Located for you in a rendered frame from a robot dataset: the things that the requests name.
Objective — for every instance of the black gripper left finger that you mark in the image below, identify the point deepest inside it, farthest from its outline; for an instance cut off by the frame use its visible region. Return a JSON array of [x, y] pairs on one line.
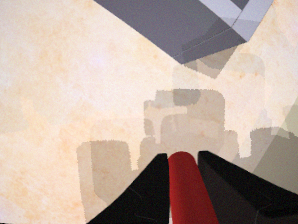
[[145, 201]]

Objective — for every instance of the red peg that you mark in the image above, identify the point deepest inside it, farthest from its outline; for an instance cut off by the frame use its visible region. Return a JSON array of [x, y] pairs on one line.
[[188, 196]]

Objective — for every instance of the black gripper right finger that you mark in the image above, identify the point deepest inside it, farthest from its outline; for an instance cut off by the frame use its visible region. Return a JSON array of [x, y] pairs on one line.
[[240, 197]]

